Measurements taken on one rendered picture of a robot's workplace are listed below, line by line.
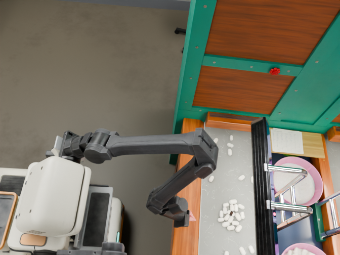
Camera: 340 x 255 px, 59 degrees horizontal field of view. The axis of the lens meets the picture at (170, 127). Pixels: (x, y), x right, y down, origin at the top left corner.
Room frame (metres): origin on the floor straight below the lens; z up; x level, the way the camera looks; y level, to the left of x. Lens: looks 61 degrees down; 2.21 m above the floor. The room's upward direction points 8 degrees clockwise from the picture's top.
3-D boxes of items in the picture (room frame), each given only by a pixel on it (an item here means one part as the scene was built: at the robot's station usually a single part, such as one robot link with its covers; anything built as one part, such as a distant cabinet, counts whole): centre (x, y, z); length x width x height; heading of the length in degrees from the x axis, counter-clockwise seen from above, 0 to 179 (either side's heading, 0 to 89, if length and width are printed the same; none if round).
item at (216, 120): (0.87, -0.34, 0.83); 0.30 x 0.06 x 0.07; 91
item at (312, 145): (0.82, -0.68, 0.77); 0.33 x 0.15 x 0.01; 91
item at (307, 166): (0.61, -0.69, 0.72); 0.27 x 0.27 x 0.10
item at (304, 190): (0.61, -0.69, 0.71); 0.22 x 0.22 x 0.06
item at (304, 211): (0.43, -0.49, 0.90); 0.20 x 0.19 x 0.45; 1
